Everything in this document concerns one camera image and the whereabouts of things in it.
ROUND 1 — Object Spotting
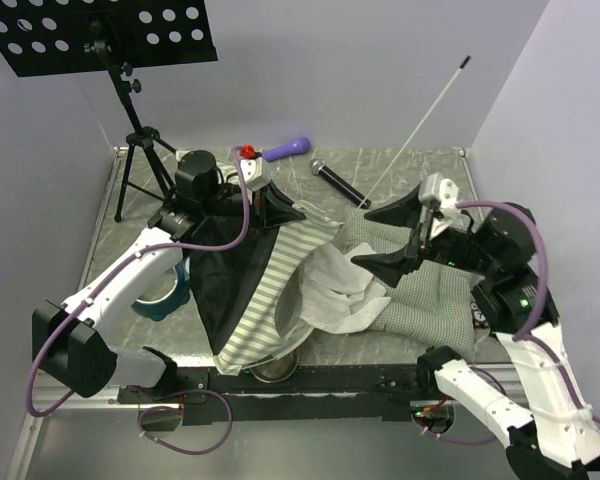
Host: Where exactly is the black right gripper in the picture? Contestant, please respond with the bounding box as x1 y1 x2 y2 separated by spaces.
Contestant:
349 178 496 285

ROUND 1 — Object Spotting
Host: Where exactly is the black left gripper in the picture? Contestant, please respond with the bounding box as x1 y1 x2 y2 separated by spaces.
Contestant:
201 179 305 233

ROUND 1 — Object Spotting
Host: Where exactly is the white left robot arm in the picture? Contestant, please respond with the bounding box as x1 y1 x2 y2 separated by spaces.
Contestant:
32 150 331 402

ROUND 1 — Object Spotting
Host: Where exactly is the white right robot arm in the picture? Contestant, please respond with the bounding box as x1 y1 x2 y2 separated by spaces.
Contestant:
354 177 600 479

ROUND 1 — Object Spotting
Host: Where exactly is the teal double pet feeder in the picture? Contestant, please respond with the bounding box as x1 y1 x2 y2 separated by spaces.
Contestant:
131 263 190 322

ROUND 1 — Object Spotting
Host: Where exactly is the black handheld microphone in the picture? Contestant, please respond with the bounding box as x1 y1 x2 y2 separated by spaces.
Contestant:
310 158 371 210

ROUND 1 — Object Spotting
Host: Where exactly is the purple plastic microphone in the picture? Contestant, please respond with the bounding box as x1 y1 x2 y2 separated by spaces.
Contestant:
261 137 311 162

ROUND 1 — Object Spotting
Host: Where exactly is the grey checked cushion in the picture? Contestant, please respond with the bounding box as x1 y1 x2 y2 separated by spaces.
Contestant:
339 207 479 362

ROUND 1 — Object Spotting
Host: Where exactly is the red owl number tag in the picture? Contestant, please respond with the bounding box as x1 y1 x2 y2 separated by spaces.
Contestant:
470 301 490 329

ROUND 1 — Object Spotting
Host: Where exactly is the stainless steel bowl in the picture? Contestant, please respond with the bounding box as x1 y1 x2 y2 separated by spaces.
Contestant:
250 350 299 384

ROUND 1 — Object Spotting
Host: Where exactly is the black perforated music stand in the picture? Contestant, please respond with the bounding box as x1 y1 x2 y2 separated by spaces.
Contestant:
0 0 218 207

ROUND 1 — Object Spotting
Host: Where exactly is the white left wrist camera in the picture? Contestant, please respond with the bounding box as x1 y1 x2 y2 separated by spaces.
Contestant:
238 144 272 192

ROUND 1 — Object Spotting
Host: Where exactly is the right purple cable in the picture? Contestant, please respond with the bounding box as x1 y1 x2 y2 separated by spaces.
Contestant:
414 200 600 446

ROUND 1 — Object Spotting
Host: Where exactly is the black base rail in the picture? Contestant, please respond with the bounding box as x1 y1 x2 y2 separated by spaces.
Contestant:
117 364 442 426

